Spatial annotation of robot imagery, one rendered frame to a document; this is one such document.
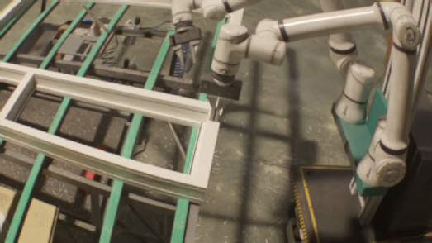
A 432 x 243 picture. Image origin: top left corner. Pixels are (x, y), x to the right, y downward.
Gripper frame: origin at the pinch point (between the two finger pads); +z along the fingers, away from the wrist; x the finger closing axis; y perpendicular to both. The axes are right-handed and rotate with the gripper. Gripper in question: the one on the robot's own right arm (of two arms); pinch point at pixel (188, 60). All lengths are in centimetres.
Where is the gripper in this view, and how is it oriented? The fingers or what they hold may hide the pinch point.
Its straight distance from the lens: 247.1
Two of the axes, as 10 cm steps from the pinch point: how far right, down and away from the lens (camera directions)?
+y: -2.7, -0.6, -9.6
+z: 1.9, 9.8, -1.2
